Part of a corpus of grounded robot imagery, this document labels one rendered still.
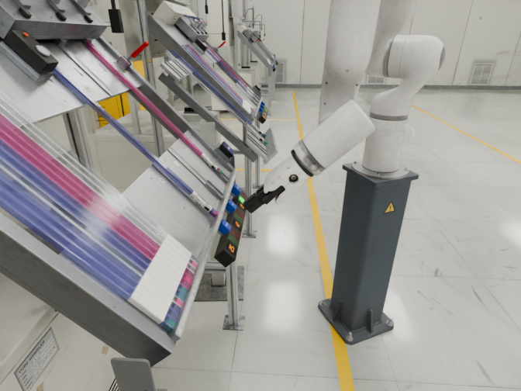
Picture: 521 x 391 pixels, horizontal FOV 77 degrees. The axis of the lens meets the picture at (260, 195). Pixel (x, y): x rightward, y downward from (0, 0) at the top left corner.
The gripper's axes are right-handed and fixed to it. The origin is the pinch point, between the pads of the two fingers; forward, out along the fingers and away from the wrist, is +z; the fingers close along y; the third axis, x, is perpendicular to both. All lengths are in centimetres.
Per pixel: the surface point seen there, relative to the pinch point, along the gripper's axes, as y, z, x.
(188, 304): -30.0, 8.0, 3.1
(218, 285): 56, 68, -39
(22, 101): -14.7, 10.2, 44.5
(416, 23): 771, -264, -158
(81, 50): 17, 10, 54
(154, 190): -8.2, 10.2, 18.3
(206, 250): -15.5, 8.0, 3.2
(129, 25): 116, 26, 80
